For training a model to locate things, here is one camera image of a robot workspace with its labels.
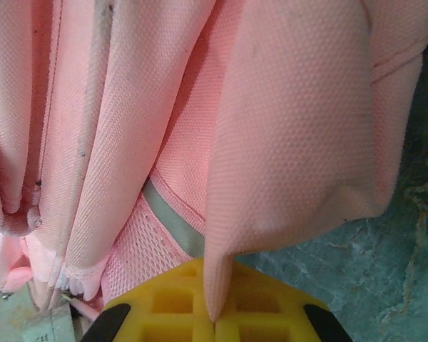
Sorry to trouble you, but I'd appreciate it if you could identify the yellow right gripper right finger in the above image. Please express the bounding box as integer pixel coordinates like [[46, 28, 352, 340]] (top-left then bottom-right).
[[213, 261, 352, 342]]

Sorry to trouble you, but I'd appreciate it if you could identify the pink backpack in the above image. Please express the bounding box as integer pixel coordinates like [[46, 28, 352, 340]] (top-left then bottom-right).
[[0, 0, 428, 323]]

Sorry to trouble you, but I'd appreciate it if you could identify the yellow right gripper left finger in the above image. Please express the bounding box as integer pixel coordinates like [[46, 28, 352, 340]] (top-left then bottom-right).
[[78, 258, 217, 342]]

